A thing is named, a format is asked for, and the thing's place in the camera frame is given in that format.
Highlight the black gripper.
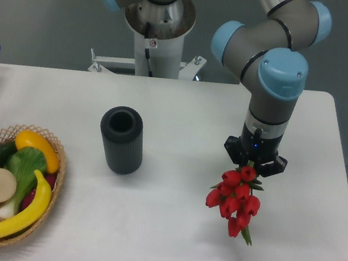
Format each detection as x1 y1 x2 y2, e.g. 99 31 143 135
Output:
224 121 288 177

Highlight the red tulip bouquet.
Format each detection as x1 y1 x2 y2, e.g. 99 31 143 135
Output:
205 161 263 246

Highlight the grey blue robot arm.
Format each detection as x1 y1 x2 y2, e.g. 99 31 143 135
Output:
211 0 333 177

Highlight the dark grey ribbed vase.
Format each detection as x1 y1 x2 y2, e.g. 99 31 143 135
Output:
100 106 144 175

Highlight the purple vegetable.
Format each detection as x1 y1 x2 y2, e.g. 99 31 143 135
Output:
20 173 57 211

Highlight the yellow banana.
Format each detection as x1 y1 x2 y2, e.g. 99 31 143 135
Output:
0 170 52 239

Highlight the green bok choy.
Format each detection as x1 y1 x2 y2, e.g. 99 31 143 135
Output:
0 147 47 221

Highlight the woven wicker basket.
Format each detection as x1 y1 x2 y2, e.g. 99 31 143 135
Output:
0 124 66 247

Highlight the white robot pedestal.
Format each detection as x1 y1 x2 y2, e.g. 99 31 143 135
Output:
89 0 207 81

